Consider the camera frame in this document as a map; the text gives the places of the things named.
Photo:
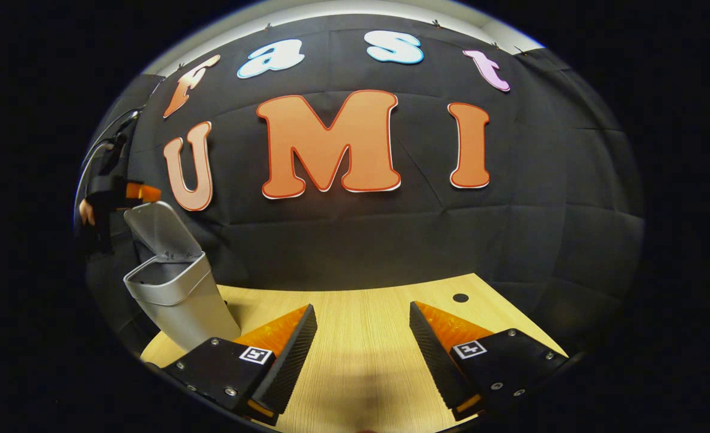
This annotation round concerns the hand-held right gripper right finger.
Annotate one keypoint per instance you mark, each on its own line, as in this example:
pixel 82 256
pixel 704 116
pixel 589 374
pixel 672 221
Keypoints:
pixel 434 361

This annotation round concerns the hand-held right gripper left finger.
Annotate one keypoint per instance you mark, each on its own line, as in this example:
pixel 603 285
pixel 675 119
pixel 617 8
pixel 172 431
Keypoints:
pixel 291 361

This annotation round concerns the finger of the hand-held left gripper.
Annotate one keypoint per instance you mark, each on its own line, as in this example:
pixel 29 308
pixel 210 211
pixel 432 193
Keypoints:
pixel 144 192

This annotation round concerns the white desktop garbage bin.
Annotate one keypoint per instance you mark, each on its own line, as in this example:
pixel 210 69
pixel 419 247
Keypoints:
pixel 183 300

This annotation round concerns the wooden desktop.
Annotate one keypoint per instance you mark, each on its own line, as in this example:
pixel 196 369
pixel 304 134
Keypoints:
pixel 361 337

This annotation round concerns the black backdrop cloth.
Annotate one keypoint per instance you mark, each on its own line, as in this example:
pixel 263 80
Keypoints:
pixel 361 240

